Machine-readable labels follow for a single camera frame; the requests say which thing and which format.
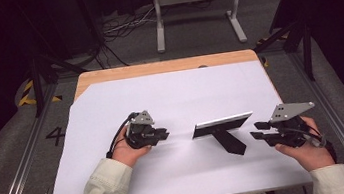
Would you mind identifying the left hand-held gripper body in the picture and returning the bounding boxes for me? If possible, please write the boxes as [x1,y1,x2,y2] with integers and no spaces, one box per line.
[123,108,164,151]

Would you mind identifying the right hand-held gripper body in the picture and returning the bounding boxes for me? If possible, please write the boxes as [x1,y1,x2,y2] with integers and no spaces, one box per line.
[261,98,321,152]

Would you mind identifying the person's left hand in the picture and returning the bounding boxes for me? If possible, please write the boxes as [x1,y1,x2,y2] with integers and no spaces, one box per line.
[106,121,155,171]

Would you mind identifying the person's right hand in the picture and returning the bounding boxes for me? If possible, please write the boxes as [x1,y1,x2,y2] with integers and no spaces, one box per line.
[270,112,337,177]

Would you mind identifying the white paper sheet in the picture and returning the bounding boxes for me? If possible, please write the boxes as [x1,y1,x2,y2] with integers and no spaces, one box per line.
[30,54,317,194]

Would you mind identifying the black metal stand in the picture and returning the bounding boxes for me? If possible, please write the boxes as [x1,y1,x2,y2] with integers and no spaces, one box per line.
[14,0,112,120]
[250,17,319,90]

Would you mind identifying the yellow black hazard tape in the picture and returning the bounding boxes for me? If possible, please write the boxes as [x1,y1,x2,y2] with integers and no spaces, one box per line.
[15,75,64,108]

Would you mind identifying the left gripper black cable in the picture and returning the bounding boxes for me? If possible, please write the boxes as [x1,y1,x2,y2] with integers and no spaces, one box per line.
[100,110,145,160]

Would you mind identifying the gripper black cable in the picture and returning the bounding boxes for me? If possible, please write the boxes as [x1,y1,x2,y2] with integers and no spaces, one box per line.
[282,111,338,170]
[100,110,145,160]

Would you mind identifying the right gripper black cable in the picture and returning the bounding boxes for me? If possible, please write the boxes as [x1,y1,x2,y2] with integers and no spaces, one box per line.
[282,111,338,170]

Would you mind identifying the metal floor rail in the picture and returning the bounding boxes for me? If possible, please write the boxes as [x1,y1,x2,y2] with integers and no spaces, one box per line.
[0,81,73,194]
[288,45,344,194]

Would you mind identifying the bundle of floor cables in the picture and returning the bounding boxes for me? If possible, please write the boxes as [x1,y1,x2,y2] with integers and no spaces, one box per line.
[89,4,164,71]

